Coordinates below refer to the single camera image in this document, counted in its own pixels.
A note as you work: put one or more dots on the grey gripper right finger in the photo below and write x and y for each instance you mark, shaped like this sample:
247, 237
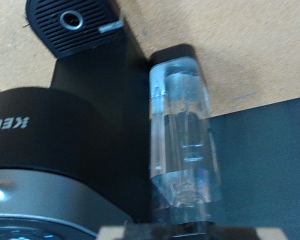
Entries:
230, 234

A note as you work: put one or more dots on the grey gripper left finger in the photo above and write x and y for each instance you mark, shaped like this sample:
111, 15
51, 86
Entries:
150, 234

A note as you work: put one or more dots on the black Keurig coffee machine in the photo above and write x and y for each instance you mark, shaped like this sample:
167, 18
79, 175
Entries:
90, 116

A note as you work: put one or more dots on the clear water reservoir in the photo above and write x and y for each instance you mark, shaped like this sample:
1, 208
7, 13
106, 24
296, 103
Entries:
183, 133

